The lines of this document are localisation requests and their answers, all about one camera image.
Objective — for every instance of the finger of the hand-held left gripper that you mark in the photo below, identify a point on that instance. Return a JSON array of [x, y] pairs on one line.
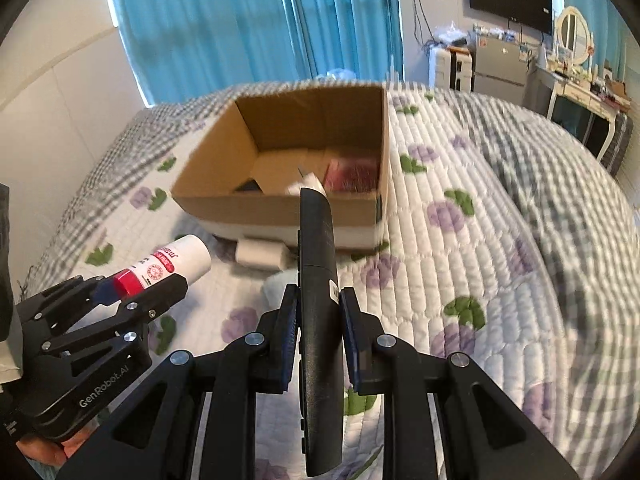
[[145, 300], [65, 297]]

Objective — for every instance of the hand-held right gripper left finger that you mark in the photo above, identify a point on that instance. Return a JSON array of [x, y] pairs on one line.
[[288, 332]]

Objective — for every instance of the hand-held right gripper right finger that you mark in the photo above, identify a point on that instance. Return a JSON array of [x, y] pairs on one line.
[[351, 340]]

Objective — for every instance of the white tube with red cap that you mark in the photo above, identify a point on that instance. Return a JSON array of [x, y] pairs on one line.
[[175, 260]]

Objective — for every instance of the black remote control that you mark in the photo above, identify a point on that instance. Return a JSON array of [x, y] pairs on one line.
[[316, 240]]

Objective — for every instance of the cardboard box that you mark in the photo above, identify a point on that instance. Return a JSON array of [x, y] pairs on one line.
[[280, 210]]

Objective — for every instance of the person's left hand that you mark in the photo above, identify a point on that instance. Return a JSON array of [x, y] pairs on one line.
[[50, 452]]

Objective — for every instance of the dark cloth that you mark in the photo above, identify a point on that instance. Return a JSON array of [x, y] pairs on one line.
[[6, 260]]

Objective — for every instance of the small white box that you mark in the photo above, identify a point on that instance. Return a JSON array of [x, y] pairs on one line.
[[262, 254]]

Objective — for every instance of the small white item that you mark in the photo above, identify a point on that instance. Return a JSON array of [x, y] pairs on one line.
[[310, 180]]

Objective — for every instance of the floral quilted blanket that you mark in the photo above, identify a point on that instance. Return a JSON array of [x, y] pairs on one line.
[[475, 240]]

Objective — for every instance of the red packet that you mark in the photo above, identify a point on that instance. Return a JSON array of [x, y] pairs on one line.
[[352, 175]]

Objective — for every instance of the clear plastic bag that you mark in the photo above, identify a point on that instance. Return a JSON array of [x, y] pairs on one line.
[[337, 74]]

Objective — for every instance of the white drawer cabinet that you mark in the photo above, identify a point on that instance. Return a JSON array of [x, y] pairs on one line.
[[447, 67]]

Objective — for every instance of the silver fridge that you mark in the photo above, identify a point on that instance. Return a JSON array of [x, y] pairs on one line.
[[500, 67]]

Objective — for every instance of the white dressing table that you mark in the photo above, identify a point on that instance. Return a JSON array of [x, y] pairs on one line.
[[585, 92]]

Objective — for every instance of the oval white mirror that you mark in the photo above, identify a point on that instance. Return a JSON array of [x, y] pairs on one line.
[[574, 32]]

